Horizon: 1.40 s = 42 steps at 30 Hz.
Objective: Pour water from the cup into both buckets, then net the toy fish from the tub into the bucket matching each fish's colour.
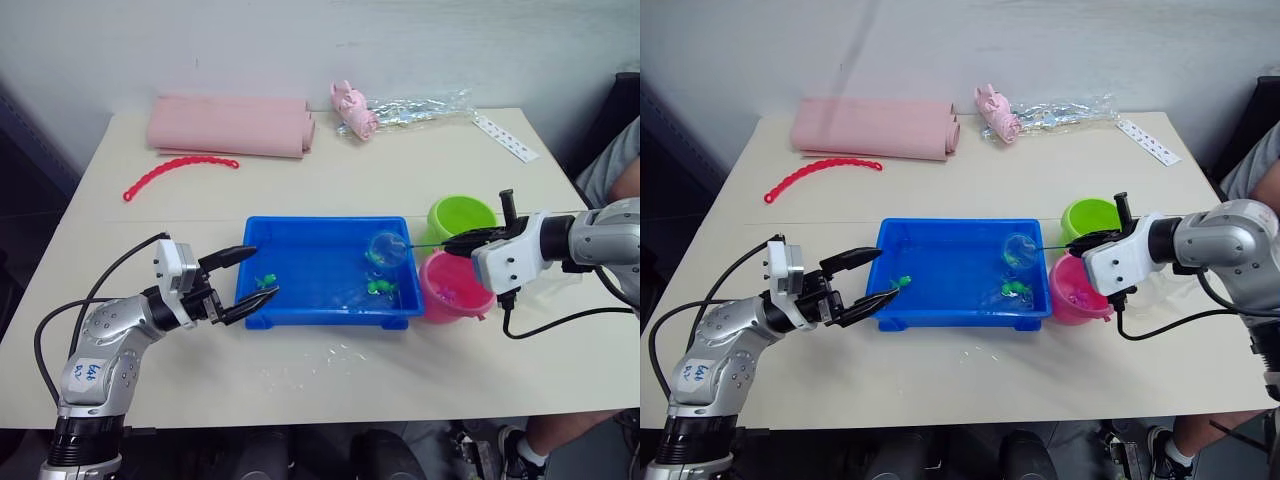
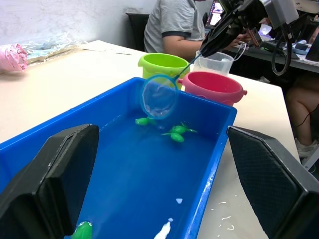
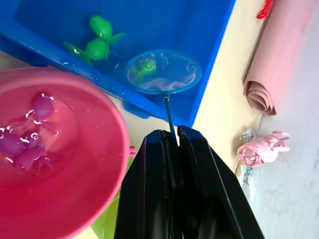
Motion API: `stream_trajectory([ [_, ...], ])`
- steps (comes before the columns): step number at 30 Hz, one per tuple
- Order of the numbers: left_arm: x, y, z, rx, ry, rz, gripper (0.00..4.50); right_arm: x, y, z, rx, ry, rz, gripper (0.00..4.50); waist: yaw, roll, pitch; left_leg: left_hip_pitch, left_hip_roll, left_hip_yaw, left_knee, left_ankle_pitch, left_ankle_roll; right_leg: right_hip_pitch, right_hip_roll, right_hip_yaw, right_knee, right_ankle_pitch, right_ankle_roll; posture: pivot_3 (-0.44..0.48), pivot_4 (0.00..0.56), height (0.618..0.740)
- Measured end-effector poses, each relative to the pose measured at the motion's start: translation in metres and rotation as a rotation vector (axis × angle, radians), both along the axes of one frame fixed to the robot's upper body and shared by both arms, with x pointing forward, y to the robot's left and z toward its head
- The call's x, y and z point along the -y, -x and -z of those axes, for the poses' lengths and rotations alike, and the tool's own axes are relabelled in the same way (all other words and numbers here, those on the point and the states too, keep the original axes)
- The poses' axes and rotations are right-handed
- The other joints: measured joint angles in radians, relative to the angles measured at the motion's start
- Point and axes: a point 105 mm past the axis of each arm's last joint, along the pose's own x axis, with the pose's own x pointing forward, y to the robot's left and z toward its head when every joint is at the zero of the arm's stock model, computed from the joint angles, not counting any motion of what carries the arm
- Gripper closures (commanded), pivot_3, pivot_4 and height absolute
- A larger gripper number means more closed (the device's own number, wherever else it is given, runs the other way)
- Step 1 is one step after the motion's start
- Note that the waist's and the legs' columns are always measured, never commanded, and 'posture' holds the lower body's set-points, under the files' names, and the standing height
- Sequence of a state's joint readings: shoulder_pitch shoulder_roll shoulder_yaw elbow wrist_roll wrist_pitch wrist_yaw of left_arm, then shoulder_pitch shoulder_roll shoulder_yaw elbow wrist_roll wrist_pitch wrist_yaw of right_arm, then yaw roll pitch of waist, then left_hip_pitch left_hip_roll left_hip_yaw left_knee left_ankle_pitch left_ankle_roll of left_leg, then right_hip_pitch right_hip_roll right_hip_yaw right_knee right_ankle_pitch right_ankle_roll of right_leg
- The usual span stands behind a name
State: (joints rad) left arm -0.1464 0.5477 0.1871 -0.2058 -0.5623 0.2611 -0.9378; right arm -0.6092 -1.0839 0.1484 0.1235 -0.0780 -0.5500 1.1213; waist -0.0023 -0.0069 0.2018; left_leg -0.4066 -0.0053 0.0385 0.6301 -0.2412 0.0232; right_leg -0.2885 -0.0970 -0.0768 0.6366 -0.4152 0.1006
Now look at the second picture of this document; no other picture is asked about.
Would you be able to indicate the pink crumpled cloth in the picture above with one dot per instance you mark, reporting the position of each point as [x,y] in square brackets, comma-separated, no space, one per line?
[13,57]

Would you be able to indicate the person in grey shirt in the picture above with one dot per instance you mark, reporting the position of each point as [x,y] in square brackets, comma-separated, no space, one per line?
[172,22]

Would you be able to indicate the clear plastic packaging bag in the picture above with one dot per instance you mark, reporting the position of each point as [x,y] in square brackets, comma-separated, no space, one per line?
[47,48]

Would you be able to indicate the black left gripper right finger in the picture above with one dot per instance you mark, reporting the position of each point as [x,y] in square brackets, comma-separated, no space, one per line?
[274,184]

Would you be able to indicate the blue plastic tub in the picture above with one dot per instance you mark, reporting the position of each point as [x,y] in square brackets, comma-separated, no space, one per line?
[144,174]

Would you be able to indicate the green toy frog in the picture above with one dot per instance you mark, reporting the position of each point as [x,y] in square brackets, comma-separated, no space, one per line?
[82,230]

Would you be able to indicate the blue round fishing net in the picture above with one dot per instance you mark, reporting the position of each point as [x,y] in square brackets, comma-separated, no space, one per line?
[147,82]

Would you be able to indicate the pink plastic bucket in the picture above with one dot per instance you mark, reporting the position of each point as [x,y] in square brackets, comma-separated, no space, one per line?
[211,87]

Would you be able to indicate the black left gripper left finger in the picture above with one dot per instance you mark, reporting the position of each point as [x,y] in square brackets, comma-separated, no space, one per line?
[30,189]

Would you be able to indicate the person with bare legs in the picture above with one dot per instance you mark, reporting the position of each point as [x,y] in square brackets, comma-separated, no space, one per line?
[300,107]

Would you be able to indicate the laptop with lit screen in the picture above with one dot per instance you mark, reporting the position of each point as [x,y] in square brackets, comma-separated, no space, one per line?
[215,12]

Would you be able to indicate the small green toy fish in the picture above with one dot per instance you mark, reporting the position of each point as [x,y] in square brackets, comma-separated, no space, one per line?
[142,121]

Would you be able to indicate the black office chair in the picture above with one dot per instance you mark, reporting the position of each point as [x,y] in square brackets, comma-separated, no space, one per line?
[135,30]

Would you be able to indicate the green plastic bucket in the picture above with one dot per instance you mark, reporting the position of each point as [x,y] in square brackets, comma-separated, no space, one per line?
[159,67]

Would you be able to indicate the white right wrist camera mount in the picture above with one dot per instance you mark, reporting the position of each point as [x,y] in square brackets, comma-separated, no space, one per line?
[281,12]

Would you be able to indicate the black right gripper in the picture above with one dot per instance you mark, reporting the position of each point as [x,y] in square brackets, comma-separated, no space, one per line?
[251,12]

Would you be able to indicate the clear plastic measuring cup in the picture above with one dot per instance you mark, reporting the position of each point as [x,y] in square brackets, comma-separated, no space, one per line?
[214,64]

